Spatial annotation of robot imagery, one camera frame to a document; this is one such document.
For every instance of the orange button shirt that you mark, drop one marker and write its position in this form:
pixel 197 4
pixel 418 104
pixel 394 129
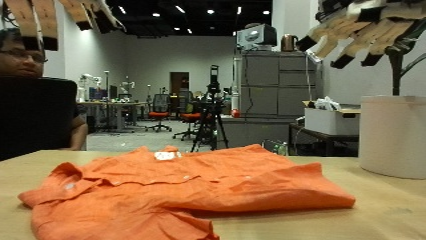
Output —
pixel 177 186

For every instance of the person with glasses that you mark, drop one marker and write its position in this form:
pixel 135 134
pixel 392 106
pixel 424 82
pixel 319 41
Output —
pixel 19 65

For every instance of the green potted plant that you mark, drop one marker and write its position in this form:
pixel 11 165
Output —
pixel 395 76

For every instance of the copper kettle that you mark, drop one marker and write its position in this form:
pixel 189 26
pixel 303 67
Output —
pixel 287 43

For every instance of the white crumpled bag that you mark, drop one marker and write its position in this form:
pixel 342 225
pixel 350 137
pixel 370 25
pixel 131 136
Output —
pixel 327 104

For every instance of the grey boxy monitor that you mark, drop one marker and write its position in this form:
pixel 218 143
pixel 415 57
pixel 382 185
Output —
pixel 254 36

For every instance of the grey metal cabinet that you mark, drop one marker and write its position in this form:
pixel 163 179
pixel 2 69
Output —
pixel 270 86

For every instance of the black chair back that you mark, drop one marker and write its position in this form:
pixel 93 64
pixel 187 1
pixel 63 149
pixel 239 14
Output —
pixel 34 116

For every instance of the white cardboard box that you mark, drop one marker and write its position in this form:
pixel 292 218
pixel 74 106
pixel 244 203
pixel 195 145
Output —
pixel 330 121

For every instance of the grey office desk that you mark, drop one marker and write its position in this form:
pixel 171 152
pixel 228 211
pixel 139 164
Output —
pixel 114 105

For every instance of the white cylindrical plant pot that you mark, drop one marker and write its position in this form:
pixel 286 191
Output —
pixel 392 136

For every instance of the dark side table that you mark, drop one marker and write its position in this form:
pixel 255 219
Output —
pixel 323 136

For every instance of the brown door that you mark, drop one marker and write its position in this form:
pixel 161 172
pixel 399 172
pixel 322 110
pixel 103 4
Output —
pixel 178 81

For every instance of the orange office chair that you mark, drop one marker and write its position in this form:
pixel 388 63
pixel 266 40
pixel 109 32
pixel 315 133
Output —
pixel 190 116
pixel 159 114

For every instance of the red ball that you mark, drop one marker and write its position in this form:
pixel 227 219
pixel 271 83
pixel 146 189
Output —
pixel 235 113

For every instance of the low grey counter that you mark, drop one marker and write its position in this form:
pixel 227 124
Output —
pixel 252 131

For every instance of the black camera tripod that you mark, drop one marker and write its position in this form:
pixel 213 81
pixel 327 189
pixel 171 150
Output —
pixel 213 100

